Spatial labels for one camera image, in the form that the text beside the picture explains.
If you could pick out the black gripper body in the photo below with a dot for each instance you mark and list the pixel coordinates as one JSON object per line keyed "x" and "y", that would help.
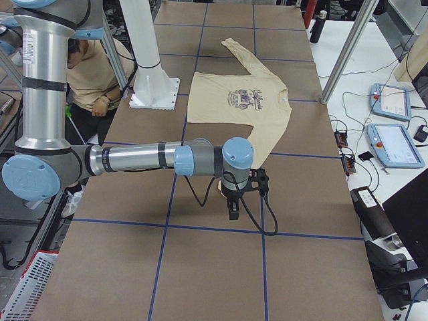
{"x": 231, "y": 196}

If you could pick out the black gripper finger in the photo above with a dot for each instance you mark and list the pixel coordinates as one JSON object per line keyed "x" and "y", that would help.
{"x": 233, "y": 214}

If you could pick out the beige long sleeve shirt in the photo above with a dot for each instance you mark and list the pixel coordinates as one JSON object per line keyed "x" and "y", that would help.
{"x": 259, "y": 100}

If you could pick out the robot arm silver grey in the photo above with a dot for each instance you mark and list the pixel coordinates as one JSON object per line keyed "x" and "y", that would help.
{"x": 45, "y": 162}

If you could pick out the near teach pendant tablet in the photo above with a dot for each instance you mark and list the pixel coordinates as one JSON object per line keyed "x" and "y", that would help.
{"x": 393, "y": 146}

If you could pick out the teach pendant tablet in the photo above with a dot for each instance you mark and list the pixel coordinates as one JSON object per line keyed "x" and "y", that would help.
{"x": 393, "y": 146}
{"x": 390, "y": 101}

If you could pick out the black label printer device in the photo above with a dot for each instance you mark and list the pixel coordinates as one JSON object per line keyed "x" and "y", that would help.
{"x": 397, "y": 277}

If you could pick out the black monitor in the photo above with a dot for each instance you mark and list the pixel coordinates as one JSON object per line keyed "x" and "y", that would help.
{"x": 407, "y": 212}

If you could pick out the person in beige shirt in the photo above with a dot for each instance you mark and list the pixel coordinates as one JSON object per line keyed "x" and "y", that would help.
{"x": 95, "y": 90}

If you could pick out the far teach pendant tablet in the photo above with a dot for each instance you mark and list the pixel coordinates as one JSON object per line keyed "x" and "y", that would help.
{"x": 390, "y": 101}

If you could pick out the black water bottle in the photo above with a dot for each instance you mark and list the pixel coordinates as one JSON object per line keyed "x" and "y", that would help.
{"x": 318, "y": 26}

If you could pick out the red cylinder bottle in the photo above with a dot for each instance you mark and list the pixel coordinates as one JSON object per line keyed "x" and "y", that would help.
{"x": 309, "y": 12}

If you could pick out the white plastic basket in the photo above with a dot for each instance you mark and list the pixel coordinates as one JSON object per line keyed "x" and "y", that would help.
{"x": 32, "y": 283}

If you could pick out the wooden panel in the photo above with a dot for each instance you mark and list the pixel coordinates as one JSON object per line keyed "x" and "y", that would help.
{"x": 414, "y": 61}

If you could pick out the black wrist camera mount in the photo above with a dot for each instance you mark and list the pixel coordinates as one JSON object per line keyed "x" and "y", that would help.
{"x": 258, "y": 181}

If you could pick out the white camera pole base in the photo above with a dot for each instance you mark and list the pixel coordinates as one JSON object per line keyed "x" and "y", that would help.
{"x": 152, "y": 88}

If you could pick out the aluminium frame post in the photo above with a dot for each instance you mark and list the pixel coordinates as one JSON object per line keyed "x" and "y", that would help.
{"x": 359, "y": 25}

